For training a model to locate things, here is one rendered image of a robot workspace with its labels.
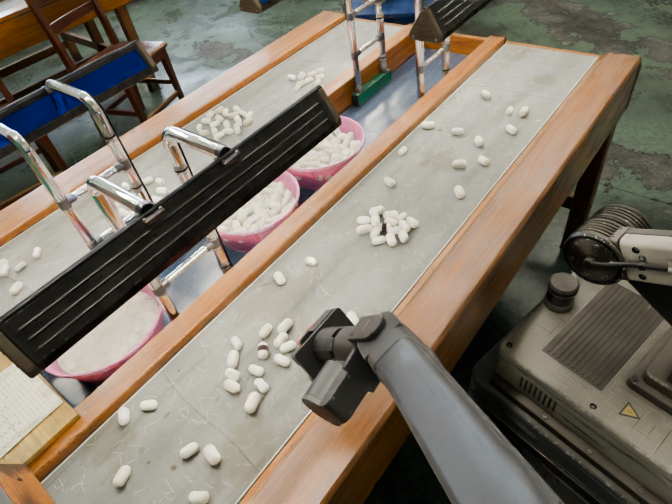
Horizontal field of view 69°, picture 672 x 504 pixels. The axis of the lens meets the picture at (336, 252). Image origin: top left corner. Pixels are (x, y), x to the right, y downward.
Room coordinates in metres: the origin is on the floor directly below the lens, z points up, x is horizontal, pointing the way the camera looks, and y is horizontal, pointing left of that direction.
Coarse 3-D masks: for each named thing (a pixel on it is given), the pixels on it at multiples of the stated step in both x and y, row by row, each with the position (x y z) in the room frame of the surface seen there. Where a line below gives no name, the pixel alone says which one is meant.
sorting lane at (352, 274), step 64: (512, 64) 1.44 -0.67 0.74; (576, 64) 1.36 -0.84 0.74; (448, 128) 1.16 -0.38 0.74; (384, 192) 0.94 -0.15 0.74; (448, 192) 0.89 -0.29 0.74; (320, 256) 0.77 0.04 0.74; (384, 256) 0.73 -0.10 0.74; (256, 320) 0.62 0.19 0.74; (192, 384) 0.51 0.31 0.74; (128, 448) 0.41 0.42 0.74; (256, 448) 0.36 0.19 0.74
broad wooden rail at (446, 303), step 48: (576, 96) 1.15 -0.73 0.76; (624, 96) 1.22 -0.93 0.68; (576, 144) 0.94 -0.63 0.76; (528, 192) 0.81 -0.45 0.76; (480, 240) 0.69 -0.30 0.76; (528, 240) 0.76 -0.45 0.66; (432, 288) 0.59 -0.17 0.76; (480, 288) 0.58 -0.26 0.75; (432, 336) 0.49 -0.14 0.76; (336, 432) 0.35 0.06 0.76; (384, 432) 0.35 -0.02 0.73; (288, 480) 0.29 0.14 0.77; (336, 480) 0.28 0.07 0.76
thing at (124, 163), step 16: (48, 80) 1.06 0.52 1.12; (80, 96) 0.95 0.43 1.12; (96, 112) 0.94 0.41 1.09; (0, 128) 0.88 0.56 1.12; (112, 128) 0.95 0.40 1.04; (16, 144) 0.84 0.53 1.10; (112, 144) 0.93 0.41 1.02; (32, 160) 0.83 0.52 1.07; (128, 160) 0.95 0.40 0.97; (48, 176) 0.84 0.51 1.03; (128, 176) 0.93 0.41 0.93; (48, 192) 0.83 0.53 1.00; (80, 192) 0.86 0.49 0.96; (144, 192) 0.94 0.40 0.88; (64, 208) 0.83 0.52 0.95; (80, 224) 0.83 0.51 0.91; (96, 240) 0.84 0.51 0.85
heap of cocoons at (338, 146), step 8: (328, 136) 1.24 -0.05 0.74; (336, 136) 1.25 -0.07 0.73; (344, 136) 1.22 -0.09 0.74; (352, 136) 1.22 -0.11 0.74; (320, 144) 1.20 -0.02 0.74; (328, 144) 1.19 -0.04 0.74; (336, 144) 1.18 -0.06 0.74; (344, 144) 1.19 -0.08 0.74; (352, 144) 1.17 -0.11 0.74; (312, 152) 1.17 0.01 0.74; (320, 152) 1.16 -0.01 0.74; (328, 152) 1.16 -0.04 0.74; (336, 152) 1.15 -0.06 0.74; (344, 152) 1.14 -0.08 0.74; (352, 152) 1.13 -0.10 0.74; (304, 160) 1.15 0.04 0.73; (312, 160) 1.14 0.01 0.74; (320, 160) 1.13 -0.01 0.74; (328, 160) 1.12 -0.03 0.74; (336, 160) 1.11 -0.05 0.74; (296, 176) 1.09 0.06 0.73; (320, 176) 1.06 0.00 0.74; (328, 176) 1.06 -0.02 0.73
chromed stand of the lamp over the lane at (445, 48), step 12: (420, 0) 1.33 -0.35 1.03; (420, 48) 1.33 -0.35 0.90; (444, 48) 1.42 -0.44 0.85; (420, 60) 1.33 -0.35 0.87; (432, 60) 1.37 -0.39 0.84; (444, 60) 1.43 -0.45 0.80; (420, 72) 1.33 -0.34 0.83; (444, 72) 1.43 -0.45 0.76; (420, 84) 1.33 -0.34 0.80; (420, 96) 1.33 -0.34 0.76
